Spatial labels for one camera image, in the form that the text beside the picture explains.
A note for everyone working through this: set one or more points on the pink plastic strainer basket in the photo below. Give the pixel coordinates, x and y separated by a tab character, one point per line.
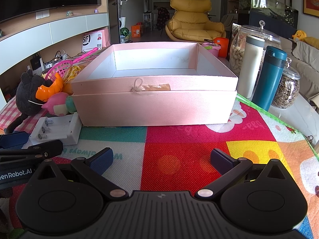
62	67

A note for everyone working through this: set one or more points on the large glass nut jar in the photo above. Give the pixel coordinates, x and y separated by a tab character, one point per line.
239	35

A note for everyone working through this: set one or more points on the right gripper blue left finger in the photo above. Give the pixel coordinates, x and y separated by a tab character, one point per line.
90	172

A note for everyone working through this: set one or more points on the watermelon ball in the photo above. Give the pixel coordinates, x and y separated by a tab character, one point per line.
124	31

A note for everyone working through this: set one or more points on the yellow duck plush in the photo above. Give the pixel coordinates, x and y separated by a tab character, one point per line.
302	36

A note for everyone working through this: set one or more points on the orange paper bag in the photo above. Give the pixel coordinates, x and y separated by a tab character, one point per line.
137	31

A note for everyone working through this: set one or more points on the grey sofa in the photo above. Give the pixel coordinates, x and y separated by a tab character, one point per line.
305	62

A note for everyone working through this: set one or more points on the pink pig toy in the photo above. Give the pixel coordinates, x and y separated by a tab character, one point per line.
60	104

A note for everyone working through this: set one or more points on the orange plastic bucket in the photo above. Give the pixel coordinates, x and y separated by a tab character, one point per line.
223	43

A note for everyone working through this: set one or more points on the white battery charger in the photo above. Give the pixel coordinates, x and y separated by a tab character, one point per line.
66	129

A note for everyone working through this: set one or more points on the orange toy scoop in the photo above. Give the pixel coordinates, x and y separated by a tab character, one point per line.
44	93

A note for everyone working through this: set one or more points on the colourful play mat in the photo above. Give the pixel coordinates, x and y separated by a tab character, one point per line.
178	157

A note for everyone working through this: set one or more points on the small glass seed jar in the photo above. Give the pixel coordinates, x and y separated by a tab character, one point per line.
288	88

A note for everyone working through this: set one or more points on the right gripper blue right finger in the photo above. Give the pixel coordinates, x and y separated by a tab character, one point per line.
231	171

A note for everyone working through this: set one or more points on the teal thermos bottle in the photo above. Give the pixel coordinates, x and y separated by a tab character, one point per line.
271	73

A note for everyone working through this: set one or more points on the glass fish tank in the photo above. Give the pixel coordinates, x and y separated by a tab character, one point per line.
279	18

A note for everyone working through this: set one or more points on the yellow lounge chair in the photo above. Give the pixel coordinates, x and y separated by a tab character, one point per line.
190	22

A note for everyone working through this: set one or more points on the black plush toy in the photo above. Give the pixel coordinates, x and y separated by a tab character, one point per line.
26	101

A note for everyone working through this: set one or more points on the white SF parcel box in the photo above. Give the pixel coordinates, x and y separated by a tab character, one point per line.
93	40

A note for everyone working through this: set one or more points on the white thermos bottle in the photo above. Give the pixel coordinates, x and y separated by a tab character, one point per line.
251	64

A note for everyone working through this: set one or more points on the pink cardboard box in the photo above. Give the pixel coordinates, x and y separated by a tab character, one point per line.
154	84

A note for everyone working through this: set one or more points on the packaged bread bun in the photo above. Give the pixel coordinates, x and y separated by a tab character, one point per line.
71	73

